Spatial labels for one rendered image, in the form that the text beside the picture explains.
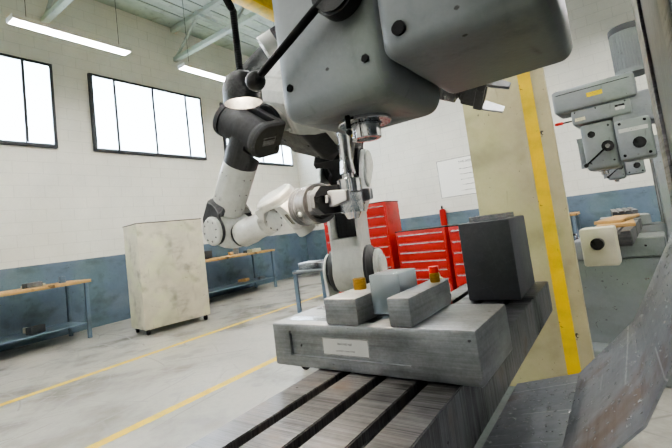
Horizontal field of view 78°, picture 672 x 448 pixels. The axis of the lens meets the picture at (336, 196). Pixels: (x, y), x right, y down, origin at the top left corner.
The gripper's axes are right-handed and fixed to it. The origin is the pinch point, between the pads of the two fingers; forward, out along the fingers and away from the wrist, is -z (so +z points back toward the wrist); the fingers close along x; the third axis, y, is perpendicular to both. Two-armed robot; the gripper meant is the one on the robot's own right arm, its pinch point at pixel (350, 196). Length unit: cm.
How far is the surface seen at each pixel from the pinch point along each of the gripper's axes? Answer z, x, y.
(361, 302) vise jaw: -12.9, -10.3, 17.2
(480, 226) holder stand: -1.2, 36.6, 9.7
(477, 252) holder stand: 0.3, 35.9, 15.8
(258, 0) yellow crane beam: 481, 237, -356
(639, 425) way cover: -47, -10, 24
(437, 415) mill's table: -29.5, -14.4, 27.3
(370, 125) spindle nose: -16.2, -6.8, -9.1
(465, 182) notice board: 542, 747, -60
